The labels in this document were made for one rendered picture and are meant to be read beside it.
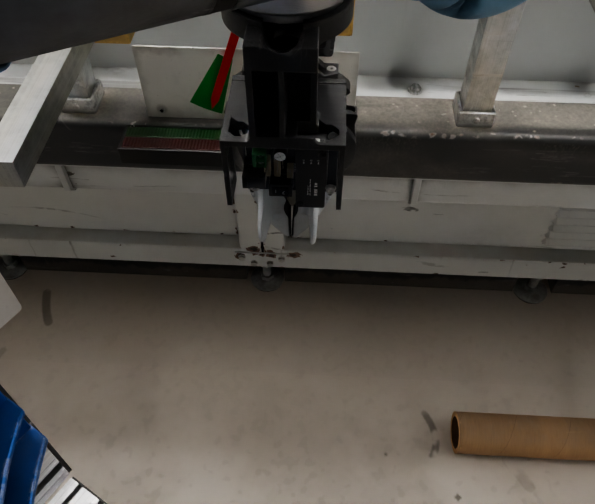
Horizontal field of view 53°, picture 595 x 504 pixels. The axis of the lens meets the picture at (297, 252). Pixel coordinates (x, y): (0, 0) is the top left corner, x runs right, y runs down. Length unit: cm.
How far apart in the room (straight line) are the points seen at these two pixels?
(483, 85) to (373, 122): 14
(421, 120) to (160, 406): 83
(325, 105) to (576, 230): 106
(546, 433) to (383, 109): 74
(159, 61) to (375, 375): 85
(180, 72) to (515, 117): 42
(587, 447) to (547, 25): 77
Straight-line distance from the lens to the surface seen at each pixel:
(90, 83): 82
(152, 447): 130
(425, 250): 134
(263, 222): 42
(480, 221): 131
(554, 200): 96
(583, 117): 86
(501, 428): 126
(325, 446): 127
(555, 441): 129
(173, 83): 76
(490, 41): 73
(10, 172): 57
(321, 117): 35
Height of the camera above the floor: 118
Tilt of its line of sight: 51 degrees down
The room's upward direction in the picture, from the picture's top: straight up
